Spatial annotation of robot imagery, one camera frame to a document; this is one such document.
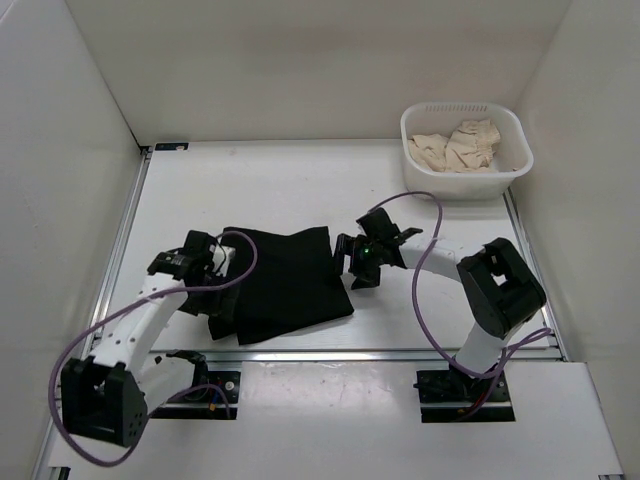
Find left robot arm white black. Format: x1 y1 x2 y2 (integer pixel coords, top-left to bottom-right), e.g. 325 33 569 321
53 230 257 447

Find black label sticker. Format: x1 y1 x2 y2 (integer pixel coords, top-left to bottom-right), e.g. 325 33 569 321
154 142 189 151

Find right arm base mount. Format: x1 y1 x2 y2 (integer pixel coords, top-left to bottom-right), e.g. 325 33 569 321
413 367 516 424

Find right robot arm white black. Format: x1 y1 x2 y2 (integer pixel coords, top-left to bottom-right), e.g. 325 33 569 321
334 208 551 400

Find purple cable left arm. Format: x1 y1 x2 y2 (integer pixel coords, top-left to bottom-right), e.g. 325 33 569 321
48 232 261 467

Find black trousers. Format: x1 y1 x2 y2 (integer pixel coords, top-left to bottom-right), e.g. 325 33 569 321
208 226 354 345

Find beige trousers in basket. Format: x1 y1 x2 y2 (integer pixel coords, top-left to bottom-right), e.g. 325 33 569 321
408 119 501 173

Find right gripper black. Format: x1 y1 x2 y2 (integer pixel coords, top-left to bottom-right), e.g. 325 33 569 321
325 232 384 289

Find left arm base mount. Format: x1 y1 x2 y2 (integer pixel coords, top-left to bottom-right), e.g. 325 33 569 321
148 350 241 421

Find aluminium frame rail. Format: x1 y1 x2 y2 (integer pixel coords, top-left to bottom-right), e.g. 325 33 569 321
29 144 626 480

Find white plastic basket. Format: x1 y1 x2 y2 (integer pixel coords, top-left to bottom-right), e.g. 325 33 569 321
400 102 534 201

